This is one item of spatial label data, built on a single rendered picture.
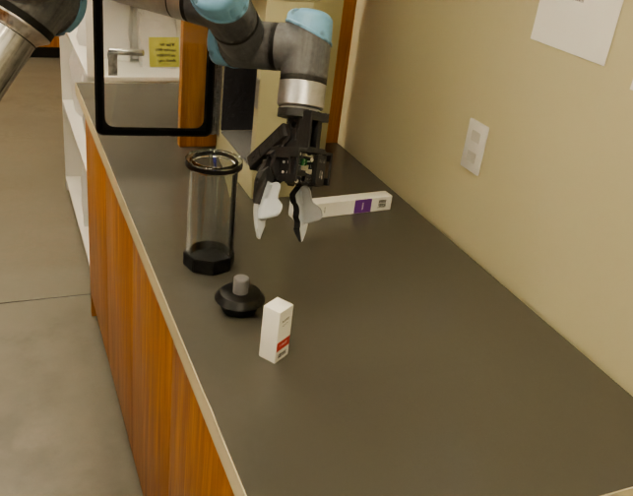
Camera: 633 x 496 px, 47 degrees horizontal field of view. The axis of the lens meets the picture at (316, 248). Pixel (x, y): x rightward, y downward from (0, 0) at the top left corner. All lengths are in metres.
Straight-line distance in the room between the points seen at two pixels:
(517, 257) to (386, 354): 0.44
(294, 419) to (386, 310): 0.37
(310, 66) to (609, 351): 0.74
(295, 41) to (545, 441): 0.72
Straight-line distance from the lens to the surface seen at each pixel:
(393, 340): 1.32
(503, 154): 1.61
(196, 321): 1.31
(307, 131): 1.13
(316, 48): 1.16
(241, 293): 1.32
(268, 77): 1.70
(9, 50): 1.36
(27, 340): 2.94
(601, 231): 1.41
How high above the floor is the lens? 1.67
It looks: 27 degrees down
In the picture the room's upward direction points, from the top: 7 degrees clockwise
